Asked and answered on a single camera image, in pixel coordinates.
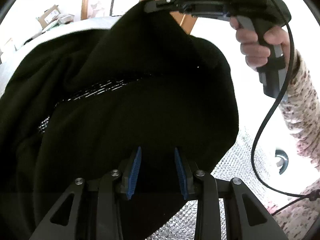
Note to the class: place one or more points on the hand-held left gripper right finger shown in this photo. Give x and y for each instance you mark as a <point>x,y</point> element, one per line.
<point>180,172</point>

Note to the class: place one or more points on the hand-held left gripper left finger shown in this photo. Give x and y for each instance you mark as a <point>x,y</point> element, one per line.
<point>133,172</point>

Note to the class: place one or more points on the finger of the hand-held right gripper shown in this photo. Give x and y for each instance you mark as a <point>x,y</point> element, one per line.
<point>162,6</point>

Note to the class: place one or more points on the black pants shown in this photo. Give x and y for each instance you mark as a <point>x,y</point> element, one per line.
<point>125,117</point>

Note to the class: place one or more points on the person's right forearm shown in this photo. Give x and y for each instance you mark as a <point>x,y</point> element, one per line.
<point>302,105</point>

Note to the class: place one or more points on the person's right hand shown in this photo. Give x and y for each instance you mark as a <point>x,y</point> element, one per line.
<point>252,51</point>

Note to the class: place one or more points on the wooden door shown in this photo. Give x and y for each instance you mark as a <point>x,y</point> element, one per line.
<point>185,22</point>

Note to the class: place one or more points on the silver quilted foil mat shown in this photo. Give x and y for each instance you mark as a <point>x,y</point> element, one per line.
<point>240,160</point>

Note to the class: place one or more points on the dark round object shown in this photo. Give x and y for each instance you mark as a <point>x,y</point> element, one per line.
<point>282,162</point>

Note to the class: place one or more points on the cardboard box with label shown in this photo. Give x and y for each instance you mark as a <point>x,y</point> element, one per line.
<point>48,16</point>

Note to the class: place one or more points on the person's floral clothing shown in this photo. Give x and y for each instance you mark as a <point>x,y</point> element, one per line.
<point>300,220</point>

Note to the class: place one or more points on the wooden door frame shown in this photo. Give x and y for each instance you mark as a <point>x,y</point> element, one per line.
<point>86,0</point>

